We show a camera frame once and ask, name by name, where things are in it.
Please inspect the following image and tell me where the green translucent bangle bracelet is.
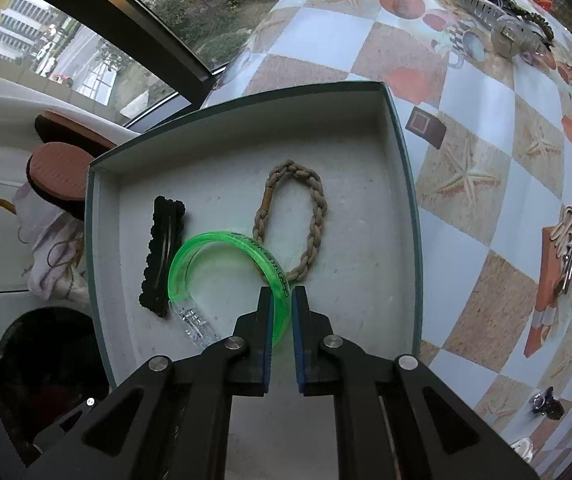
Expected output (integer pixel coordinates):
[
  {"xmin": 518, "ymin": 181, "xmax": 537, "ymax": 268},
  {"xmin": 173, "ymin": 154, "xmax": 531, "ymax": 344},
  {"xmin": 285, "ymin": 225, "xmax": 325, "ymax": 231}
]
[{"xmin": 166, "ymin": 230, "xmax": 293, "ymax": 348}]

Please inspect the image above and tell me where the small black claw clip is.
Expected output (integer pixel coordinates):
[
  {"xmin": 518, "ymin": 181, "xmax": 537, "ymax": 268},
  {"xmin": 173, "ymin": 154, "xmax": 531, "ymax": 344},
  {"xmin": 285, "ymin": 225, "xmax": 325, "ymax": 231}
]
[{"xmin": 530, "ymin": 386, "xmax": 566, "ymax": 420}]

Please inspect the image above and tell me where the white polka dot scrunchie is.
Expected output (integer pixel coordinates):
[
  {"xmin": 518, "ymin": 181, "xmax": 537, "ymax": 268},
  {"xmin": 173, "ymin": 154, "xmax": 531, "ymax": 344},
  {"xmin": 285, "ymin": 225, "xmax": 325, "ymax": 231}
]
[{"xmin": 510, "ymin": 437, "xmax": 534, "ymax": 464}]

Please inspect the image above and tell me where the black scalloped snap hair clip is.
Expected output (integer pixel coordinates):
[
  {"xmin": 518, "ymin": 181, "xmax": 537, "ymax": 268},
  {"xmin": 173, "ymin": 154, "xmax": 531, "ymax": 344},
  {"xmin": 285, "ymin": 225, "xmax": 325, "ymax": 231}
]
[{"xmin": 138, "ymin": 195, "xmax": 185, "ymax": 318}]

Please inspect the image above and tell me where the grey-green shallow tray box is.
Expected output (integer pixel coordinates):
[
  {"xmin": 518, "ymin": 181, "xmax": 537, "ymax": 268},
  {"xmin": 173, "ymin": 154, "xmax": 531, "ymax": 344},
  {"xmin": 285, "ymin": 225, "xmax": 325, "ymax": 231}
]
[{"xmin": 85, "ymin": 81, "xmax": 423, "ymax": 385}]

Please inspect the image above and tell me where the white pink cloth bag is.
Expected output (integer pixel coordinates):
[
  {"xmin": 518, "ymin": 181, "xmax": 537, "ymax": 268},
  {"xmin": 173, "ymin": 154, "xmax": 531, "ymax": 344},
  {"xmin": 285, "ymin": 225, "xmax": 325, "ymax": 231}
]
[{"xmin": 13, "ymin": 183, "xmax": 90, "ymax": 304}]

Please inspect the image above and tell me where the orange soled black slipper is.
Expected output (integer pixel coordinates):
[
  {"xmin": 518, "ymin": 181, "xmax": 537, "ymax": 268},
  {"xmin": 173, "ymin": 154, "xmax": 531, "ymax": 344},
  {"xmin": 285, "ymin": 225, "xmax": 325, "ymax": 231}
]
[{"xmin": 26, "ymin": 142, "xmax": 93, "ymax": 221}]

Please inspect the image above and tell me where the checkered floral tablecloth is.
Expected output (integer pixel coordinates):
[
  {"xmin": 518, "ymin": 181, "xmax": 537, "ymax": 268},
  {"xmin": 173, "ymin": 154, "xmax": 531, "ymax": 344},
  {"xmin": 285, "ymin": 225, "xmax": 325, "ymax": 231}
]
[{"xmin": 210, "ymin": 0, "xmax": 572, "ymax": 479}]

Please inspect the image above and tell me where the clear large claw clip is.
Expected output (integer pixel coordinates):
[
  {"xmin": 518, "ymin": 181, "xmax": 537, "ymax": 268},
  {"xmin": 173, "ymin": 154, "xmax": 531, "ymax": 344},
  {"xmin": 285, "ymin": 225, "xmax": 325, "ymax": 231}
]
[{"xmin": 458, "ymin": 0, "xmax": 547, "ymax": 58}]

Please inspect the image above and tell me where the tan braided hair tie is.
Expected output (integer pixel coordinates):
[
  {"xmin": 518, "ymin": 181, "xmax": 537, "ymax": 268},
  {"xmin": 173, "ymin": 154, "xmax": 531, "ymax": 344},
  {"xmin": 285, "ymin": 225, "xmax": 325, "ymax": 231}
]
[{"xmin": 251, "ymin": 159, "xmax": 328, "ymax": 283}]

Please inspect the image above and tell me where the brown braided bracelet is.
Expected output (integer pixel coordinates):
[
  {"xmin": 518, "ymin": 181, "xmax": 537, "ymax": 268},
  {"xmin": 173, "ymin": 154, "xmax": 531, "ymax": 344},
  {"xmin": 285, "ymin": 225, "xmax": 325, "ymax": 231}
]
[{"xmin": 507, "ymin": 1, "xmax": 557, "ymax": 47}]

